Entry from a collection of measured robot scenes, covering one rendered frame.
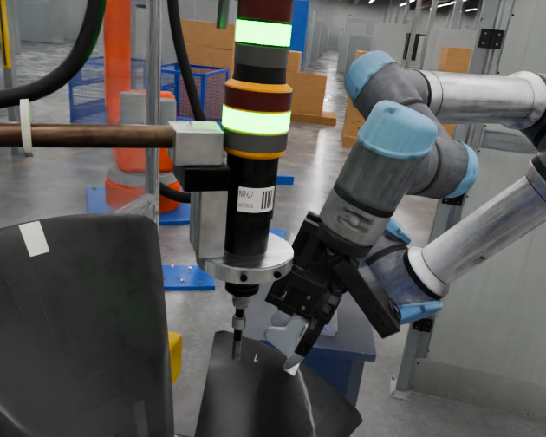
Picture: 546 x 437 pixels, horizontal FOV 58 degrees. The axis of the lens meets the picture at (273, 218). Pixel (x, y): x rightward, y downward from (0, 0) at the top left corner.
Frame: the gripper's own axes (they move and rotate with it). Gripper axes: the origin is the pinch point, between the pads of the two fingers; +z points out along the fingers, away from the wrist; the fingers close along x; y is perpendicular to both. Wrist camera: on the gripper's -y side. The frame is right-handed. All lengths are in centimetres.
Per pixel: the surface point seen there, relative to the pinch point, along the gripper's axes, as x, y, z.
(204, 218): 26.7, 12.5, -26.7
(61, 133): 30.7, 21.0, -29.5
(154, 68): -103, 76, -3
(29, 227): 20.0, 28.5, -14.7
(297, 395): 4.2, -1.9, 1.3
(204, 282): -215, 52, 137
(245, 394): 7.5, 4.2, 1.9
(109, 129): 29.1, 19.1, -30.3
